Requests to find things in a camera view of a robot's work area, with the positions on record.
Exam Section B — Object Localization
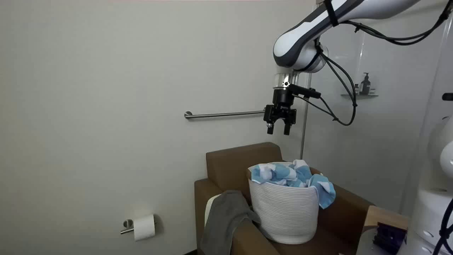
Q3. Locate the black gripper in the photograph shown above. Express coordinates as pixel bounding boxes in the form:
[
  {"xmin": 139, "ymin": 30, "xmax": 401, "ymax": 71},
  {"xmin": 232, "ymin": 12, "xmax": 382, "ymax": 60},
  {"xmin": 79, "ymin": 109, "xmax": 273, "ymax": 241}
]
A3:
[{"xmin": 263, "ymin": 87, "xmax": 299, "ymax": 138}]

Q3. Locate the grey towel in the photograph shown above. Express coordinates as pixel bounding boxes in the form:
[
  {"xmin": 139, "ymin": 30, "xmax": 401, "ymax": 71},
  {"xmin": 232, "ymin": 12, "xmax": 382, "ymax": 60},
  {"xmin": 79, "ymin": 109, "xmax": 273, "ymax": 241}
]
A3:
[{"xmin": 200, "ymin": 189, "xmax": 262, "ymax": 255}]

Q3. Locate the blue and white cloth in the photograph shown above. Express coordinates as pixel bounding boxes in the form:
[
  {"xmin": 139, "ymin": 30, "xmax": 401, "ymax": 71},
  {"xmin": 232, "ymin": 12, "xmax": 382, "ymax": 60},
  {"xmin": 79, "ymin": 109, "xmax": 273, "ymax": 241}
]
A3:
[{"xmin": 248, "ymin": 159, "xmax": 338, "ymax": 211}]

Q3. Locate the soap dispenser bottle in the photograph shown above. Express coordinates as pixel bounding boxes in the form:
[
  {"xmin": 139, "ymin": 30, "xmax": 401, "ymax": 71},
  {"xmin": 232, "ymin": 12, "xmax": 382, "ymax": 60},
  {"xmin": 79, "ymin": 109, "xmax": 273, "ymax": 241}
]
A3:
[{"xmin": 360, "ymin": 71, "xmax": 374, "ymax": 97}]

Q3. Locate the dark blue object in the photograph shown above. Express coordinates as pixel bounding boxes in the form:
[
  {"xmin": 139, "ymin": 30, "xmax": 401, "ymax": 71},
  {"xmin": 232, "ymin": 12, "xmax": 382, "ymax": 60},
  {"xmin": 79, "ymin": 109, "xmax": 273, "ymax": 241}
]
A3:
[{"xmin": 371, "ymin": 221, "xmax": 408, "ymax": 255}]

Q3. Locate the white toilet paper roll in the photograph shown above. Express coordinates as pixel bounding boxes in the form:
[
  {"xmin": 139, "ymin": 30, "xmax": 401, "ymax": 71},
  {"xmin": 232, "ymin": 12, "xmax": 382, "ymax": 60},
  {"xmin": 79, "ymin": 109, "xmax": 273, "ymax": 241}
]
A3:
[{"xmin": 132, "ymin": 214, "xmax": 157, "ymax": 242}]

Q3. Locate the metal toilet paper holder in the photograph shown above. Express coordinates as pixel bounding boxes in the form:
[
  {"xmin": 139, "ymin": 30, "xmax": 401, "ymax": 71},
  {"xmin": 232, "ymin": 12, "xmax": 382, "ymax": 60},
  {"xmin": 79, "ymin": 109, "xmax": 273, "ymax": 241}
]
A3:
[{"xmin": 119, "ymin": 217, "xmax": 136, "ymax": 237}]

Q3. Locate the metal shower frame post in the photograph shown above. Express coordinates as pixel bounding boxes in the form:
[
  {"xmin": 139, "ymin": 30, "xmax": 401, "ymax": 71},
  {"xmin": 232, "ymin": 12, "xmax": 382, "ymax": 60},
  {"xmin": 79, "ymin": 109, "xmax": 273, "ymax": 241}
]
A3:
[{"xmin": 299, "ymin": 72, "xmax": 314, "ymax": 160}]

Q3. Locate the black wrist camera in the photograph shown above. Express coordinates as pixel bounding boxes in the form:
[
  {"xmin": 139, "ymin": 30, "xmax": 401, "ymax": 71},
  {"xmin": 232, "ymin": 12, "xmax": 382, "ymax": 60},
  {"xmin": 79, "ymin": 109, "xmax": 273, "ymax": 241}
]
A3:
[{"xmin": 287, "ymin": 82, "xmax": 323, "ymax": 101}]

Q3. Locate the metal wall grab bar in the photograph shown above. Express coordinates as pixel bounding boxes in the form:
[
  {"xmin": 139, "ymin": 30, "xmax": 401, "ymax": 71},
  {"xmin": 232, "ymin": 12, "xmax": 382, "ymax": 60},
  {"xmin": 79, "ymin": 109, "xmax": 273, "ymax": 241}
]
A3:
[{"xmin": 183, "ymin": 109, "xmax": 266, "ymax": 122}]

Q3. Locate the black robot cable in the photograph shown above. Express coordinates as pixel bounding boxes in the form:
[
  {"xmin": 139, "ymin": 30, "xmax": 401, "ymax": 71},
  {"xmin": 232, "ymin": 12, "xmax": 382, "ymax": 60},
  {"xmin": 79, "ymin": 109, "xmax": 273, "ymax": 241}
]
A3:
[{"xmin": 306, "ymin": 0, "xmax": 453, "ymax": 255}]

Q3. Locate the small wall shelf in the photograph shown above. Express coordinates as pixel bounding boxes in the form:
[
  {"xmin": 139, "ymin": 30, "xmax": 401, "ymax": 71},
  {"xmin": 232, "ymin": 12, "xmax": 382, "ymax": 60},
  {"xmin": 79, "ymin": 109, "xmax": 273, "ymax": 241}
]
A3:
[{"xmin": 340, "ymin": 91, "xmax": 379, "ymax": 101}]

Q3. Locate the black cable strap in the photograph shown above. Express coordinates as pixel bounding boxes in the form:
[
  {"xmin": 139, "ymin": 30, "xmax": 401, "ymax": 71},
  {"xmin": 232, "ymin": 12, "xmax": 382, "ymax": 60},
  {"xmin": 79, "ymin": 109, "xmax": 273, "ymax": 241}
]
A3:
[{"xmin": 323, "ymin": 0, "xmax": 340, "ymax": 29}]

